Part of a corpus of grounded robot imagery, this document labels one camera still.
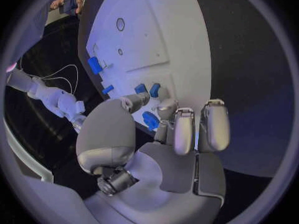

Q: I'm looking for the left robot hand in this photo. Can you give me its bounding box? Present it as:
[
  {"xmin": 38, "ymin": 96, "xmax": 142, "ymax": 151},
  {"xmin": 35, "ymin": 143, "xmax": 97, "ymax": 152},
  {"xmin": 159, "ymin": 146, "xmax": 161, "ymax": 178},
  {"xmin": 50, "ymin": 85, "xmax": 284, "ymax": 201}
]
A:
[{"xmin": 75, "ymin": 92, "xmax": 231, "ymax": 224}]

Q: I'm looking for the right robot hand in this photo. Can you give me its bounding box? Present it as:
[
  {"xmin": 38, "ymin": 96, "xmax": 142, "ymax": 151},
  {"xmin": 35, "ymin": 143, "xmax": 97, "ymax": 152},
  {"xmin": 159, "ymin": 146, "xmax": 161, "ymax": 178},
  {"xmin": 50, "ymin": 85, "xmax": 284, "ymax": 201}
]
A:
[{"xmin": 69, "ymin": 113, "xmax": 88, "ymax": 133}]

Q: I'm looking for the white task board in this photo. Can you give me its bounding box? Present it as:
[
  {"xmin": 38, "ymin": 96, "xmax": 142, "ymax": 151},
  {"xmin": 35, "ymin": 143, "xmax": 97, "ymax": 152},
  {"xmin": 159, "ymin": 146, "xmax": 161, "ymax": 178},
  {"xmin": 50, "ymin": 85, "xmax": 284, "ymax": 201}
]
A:
[{"xmin": 78, "ymin": 0, "xmax": 213, "ymax": 137}]

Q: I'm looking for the small blue peg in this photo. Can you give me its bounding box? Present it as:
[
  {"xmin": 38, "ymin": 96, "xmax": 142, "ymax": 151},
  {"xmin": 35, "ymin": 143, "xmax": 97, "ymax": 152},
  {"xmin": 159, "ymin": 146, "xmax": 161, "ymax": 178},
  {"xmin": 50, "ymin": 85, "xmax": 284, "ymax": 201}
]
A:
[{"xmin": 101, "ymin": 84, "xmax": 116, "ymax": 95}]

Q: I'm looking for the blue gear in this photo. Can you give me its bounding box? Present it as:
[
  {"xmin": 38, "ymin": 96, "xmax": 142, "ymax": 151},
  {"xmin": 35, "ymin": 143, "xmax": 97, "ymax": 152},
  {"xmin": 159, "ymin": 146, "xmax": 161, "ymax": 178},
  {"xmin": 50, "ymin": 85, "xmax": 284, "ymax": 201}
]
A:
[{"xmin": 141, "ymin": 111, "xmax": 161, "ymax": 131}]

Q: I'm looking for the blue block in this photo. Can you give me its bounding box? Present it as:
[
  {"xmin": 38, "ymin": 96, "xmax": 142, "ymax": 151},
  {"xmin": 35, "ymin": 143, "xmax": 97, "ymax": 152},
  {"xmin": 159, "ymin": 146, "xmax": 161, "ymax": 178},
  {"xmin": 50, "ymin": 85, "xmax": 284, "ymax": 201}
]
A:
[{"xmin": 87, "ymin": 56, "xmax": 104, "ymax": 75}]

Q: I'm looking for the blue plug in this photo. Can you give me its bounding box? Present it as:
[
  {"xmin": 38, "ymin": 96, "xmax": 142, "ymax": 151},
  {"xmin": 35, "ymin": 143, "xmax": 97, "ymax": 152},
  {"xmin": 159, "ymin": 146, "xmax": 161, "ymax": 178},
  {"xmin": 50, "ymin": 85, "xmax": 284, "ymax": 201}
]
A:
[
  {"xmin": 134, "ymin": 84, "xmax": 149, "ymax": 95},
  {"xmin": 149, "ymin": 83, "xmax": 161, "ymax": 98}
]

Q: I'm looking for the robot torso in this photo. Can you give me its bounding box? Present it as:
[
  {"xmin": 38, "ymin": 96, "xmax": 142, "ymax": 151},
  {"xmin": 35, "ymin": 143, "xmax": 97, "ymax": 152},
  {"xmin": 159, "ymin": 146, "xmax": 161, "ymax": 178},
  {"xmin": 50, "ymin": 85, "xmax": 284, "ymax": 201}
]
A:
[{"xmin": 4, "ymin": 3, "xmax": 51, "ymax": 73}]

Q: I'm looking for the person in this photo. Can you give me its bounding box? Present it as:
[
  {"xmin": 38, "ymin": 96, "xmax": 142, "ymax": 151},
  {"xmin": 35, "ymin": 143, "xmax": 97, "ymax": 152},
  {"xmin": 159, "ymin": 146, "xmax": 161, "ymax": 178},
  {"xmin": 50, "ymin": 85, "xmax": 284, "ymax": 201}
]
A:
[{"xmin": 49, "ymin": 0, "xmax": 87, "ymax": 15}]

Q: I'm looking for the white cable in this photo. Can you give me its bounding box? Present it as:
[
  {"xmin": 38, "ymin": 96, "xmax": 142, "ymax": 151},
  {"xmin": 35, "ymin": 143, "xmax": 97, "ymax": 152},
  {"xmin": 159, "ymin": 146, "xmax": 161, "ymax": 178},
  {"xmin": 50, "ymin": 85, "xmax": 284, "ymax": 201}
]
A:
[
  {"xmin": 32, "ymin": 64, "xmax": 79, "ymax": 96},
  {"xmin": 39, "ymin": 76, "xmax": 73, "ymax": 94}
]

